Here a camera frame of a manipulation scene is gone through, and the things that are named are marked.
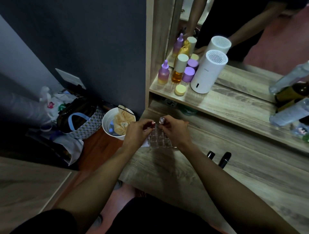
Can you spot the white paper slip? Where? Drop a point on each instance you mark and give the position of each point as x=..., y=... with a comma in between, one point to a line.
x=144, y=144

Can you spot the wooden cabinet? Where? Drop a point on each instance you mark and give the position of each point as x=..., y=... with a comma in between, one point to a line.
x=26, y=192

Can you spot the black shorts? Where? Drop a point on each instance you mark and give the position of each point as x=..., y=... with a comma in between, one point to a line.
x=149, y=217

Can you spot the clear plastic bottle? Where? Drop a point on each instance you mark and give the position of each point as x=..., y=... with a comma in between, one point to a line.
x=291, y=113

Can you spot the yellow-lidded cosmetic jar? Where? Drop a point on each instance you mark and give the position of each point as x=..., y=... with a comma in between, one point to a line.
x=180, y=90

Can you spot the amber bottle with white cap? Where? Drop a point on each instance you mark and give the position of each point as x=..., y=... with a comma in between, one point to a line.
x=179, y=70

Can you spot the wall mirror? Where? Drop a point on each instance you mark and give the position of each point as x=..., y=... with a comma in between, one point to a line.
x=253, y=36

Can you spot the purple dropper bottle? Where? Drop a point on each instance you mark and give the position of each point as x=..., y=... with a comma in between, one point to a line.
x=164, y=73

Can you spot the person's right forearm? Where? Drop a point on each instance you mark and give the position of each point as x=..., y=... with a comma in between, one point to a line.
x=224, y=192

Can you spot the small pink-labelled packet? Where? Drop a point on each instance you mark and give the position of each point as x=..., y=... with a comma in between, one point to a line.
x=301, y=131

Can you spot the person's right fingers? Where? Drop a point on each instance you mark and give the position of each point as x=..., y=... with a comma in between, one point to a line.
x=167, y=124

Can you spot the person's right hand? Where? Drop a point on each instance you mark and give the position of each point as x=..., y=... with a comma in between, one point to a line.
x=177, y=132

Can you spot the white waste bin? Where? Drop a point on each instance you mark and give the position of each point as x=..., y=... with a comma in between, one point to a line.
x=107, y=124

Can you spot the person's left fingers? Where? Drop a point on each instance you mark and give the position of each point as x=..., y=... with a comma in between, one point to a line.
x=146, y=125

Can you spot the clear acrylic lipstick organizer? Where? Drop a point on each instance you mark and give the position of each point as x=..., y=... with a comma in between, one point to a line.
x=160, y=141

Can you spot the white plastic bag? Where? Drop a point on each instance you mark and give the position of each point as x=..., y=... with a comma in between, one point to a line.
x=58, y=102

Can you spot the person's left forearm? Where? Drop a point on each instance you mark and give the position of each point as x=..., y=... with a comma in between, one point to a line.
x=96, y=185

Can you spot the purple cosmetic jar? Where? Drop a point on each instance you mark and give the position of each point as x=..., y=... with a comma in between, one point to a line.
x=188, y=74

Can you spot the wooden vanity unit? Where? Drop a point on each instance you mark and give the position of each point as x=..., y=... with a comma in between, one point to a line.
x=241, y=144

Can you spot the silver-capped lipstick tube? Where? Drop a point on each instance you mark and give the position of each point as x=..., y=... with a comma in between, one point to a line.
x=161, y=120

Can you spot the black bag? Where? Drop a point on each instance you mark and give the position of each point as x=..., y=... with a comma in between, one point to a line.
x=76, y=109

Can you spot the white cylindrical humidifier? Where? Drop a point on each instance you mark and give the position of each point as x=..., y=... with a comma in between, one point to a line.
x=208, y=72

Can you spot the crumpled tissue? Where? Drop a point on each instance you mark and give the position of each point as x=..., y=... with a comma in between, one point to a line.
x=123, y=123

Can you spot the person's left hand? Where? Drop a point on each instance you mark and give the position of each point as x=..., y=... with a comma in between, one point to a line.
x=135, y=136

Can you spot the dark glass bottle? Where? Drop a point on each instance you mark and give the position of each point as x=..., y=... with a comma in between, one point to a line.
x=292, y=94

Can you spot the black lipstick tube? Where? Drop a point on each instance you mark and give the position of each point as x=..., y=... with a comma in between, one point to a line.
x=210, y=155
x=224, y=159

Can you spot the green-lidded jar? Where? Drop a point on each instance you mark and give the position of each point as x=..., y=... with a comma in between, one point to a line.
x=187, y=111

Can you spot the white spray bottle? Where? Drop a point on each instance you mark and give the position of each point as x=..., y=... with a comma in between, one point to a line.
x=45, y=95

